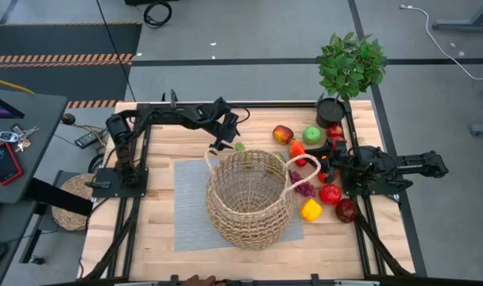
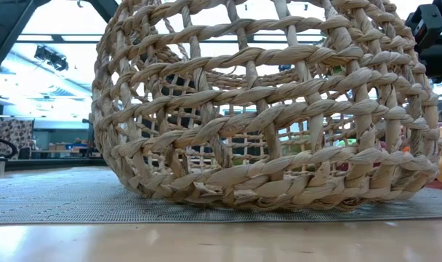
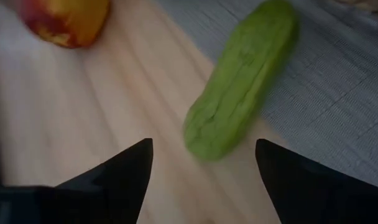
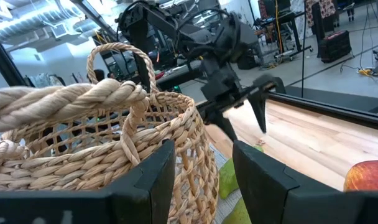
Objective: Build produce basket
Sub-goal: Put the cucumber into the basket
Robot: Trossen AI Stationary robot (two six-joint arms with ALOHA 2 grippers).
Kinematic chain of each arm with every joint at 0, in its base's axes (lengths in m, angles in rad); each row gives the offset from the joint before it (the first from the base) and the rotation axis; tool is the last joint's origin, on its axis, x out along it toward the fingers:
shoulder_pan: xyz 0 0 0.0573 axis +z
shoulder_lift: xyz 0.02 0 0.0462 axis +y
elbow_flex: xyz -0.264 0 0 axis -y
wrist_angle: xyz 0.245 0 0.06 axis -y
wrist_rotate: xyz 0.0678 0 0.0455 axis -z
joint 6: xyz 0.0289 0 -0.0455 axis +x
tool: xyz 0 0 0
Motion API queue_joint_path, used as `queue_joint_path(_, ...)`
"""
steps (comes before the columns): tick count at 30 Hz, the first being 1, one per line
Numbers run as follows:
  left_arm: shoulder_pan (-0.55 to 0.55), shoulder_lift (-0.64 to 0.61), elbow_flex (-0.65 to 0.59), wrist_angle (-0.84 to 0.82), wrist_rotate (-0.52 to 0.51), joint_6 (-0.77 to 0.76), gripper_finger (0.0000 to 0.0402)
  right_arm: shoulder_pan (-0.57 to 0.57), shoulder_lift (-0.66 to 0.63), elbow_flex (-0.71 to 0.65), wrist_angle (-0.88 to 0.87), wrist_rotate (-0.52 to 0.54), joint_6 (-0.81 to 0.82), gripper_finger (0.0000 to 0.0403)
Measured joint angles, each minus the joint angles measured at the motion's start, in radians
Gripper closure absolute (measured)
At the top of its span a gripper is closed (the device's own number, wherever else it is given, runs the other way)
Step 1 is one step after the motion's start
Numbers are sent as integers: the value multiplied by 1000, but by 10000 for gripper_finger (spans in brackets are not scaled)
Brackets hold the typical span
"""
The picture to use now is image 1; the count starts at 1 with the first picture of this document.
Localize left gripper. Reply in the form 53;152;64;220
210;111;242;153

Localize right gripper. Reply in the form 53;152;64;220
303;142;349;185

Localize bright green apple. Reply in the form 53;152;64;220
301;126;324;146

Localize orange fruit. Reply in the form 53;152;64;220
288;139;307;160

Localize purple grape bunch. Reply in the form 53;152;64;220
288;169;317;199

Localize red and yellow apple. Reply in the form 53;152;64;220
272;124;296;145

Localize yellow bell pepper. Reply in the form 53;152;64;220
299;198;324;222

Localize dark red pomegranate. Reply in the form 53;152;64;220
334;198;358;224

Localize woven seagrass basket with handles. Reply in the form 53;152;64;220
203;149;323;251

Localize grey woven placemat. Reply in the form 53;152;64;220
172;157;306;253

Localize green plant in black pot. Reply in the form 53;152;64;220
315;31;388;129

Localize person's hand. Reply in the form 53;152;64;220
181;274;226;286

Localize black power strip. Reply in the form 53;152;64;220
74;129;103;150

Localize round woven seagrass mat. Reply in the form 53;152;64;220
51;172;95;232

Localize black desk crossbar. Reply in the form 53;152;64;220
25;177;95;218

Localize grey desk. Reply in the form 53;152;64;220
0;89;68;206

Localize black hazard-striped floor mat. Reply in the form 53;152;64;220
0;22;143;109

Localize bunch of metal keys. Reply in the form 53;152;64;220
11;125;41;153

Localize white car key fob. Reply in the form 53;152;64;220
0;130;20;144

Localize smartphone in red case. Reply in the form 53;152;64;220
0;141;24;187

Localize black aluminium rig frame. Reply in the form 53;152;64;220
81;99;428;281

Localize thin black floor cable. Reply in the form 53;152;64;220
95;0;137;102

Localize coiled black cable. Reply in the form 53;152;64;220
143;1;173;29

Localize white floor cable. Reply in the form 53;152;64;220
400;3;483;81

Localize grey desk leg frame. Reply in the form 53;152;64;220
431;0;483;33

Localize yellow hose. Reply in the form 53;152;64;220
0;75;36;95

